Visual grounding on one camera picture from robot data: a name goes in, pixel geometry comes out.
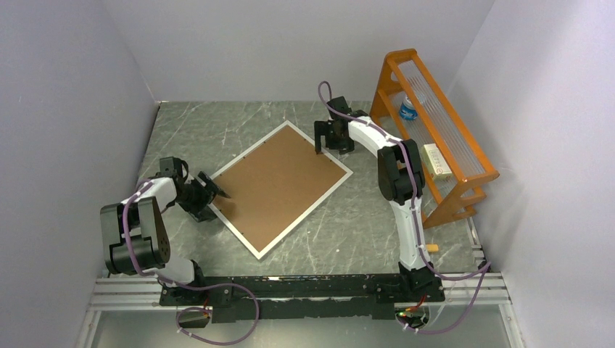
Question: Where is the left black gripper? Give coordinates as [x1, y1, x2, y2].
[173, 172, 229, 222]

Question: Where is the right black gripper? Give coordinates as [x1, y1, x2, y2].
[313, 121, 353, 155]

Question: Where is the brown backing board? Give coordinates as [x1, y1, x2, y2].
[211, 125, 348, 254]

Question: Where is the silver picture frame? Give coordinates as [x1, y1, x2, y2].
[206, 120, 354, 261]

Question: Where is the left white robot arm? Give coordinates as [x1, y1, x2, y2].
[100, 170, 230, 305]

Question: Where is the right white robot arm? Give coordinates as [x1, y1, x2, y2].
[313, 116, 435, 301]

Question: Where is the blue white can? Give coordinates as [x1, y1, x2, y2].
[398, 95, 418, 120]

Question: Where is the orange wooden shelf rack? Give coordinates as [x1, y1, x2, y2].
[369, 49, 500, 228]

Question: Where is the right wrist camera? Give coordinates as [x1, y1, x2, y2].
[326, 96, 368, 120]

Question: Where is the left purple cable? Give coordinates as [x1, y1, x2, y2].
[120, 180, 260, 347]

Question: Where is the purple cable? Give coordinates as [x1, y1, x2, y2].
[317, 80, 492, 336]
[120, 180, 260, 347]

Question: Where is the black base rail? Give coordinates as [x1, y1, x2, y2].
[159, 273, 445, 323]

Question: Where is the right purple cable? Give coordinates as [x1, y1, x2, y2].
[317, 80, 492, 336]

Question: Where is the aluminium extrusion rail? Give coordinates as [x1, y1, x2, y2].
[78, 273, 524, 347]

